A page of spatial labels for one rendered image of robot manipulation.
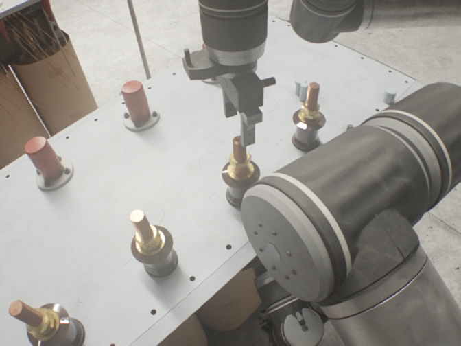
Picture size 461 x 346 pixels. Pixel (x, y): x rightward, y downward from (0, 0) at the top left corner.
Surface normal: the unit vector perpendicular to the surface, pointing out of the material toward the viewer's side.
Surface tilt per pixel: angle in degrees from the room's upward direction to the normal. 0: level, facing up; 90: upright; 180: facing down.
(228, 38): 90
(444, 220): 0
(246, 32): 90
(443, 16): 96
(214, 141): 0
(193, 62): 0
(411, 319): 29
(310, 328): 13
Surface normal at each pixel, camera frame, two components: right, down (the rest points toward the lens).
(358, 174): 0.08, -0.55
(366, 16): 0.07, 0.84
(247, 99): 0.36, 0.72
